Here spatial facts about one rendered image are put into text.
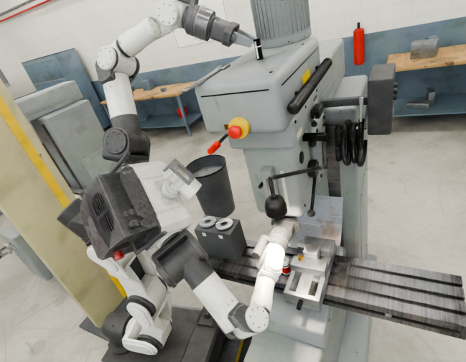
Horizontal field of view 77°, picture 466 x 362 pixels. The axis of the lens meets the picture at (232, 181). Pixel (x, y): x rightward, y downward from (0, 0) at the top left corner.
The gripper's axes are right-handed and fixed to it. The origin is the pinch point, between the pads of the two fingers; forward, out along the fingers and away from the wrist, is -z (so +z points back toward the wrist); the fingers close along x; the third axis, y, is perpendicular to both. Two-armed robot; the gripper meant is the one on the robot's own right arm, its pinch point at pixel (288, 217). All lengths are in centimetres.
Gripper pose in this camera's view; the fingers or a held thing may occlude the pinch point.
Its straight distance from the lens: 129.6
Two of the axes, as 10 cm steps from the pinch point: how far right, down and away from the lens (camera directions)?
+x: -8.7, -0.6, 4.8
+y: 2.3, 8.3, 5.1
